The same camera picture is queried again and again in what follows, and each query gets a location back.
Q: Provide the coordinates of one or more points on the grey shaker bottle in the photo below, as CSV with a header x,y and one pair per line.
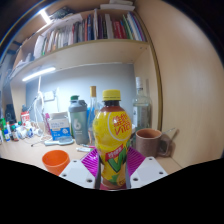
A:
x,y
78,126

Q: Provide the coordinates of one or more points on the orange plastic cup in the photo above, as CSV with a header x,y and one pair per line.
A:
x,y
55,161

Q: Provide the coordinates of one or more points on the pink pouch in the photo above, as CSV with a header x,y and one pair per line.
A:
x,y
47,123

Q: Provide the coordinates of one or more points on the yellow-labelled tea drink bottle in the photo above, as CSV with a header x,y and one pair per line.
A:
x,y
111,133

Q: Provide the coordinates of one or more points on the pink and green pen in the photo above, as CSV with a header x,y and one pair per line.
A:
x,y
87,146

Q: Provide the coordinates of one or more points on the wooden shelf unit with books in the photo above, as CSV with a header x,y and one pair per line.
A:
x,y
90,50

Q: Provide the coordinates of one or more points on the blue and white carton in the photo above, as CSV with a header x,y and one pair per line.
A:
x,y
60,128

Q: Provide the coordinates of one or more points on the red and white canister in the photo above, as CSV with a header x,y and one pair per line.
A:
x,y
25,117

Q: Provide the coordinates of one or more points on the brown mug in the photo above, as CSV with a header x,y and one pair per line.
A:
x,y
148,143

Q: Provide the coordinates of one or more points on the ceiling tube light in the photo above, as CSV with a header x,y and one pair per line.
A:
x,y
44,16

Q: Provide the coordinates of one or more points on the under-shelf light bar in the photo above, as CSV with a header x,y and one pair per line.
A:
x,y
38,74

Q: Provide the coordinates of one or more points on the white wall power strip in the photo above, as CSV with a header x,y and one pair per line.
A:
x,y
48,96

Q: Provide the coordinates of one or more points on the clear glass liquor bottle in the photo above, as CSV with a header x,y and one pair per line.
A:
x,y
141,110

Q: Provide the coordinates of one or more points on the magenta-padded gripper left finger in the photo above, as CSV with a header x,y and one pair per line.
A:
x,y
80,173

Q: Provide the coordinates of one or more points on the white and blue brush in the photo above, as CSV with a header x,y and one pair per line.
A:
x,y
60,142

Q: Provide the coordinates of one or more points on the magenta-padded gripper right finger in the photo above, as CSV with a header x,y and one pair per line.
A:
x,y
148,171

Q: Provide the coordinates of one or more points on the clear bottle with gold cap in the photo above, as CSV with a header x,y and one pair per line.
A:
x,y
92,110

